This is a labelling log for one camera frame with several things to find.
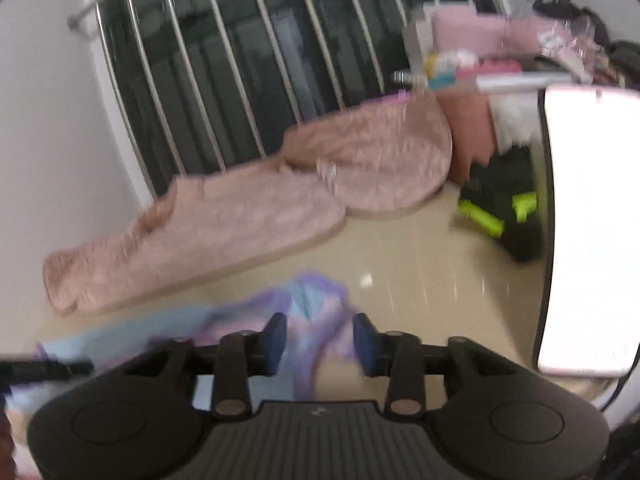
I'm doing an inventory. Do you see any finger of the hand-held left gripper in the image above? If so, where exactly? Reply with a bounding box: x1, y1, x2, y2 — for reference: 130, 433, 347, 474
0, 358, 96, 387

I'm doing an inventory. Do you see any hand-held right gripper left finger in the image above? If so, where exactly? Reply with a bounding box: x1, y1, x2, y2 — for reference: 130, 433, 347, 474
124, 312, 288, 420

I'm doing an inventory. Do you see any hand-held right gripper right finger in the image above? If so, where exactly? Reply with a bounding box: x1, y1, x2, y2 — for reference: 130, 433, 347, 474
352, 312, 520, 418

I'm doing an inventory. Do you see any pastel purple blue garment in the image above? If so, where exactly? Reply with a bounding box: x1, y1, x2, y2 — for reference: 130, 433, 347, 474
12, 271, 362, 413

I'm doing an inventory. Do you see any pink fluffy garment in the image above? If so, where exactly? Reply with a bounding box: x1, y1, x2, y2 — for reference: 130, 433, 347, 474
42, 160, 347, 315

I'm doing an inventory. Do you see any round pink quilted mat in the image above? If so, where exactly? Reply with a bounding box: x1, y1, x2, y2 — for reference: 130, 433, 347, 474
281, 91, 454, 219

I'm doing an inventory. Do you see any black bag with green stripes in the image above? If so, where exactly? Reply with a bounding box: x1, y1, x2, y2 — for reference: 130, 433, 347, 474
456, 144, 547, 264

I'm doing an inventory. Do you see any bright white screen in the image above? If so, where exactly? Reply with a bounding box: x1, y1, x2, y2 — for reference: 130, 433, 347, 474
531, 84, 640, 379

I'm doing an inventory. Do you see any white fluffy cloth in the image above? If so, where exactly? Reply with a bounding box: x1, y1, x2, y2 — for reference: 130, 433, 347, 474
492, 94, 540, 147

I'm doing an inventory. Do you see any yellow teal white toy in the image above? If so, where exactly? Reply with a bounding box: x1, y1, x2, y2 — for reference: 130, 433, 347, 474
424, 50, 478, 92

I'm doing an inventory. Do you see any grey box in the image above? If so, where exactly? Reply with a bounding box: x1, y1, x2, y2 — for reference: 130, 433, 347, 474
401, 5, 437, 78

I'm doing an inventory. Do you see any silver tube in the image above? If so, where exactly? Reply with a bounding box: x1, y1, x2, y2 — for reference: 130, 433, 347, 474
474, 71, 573, 94

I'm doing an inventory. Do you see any pink folded towel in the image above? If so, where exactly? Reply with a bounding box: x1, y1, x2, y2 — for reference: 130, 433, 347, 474
431, 9, 507, 59

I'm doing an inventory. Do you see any black handbag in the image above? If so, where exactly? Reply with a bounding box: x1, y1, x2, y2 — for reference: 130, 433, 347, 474
522, 0, 612, 48

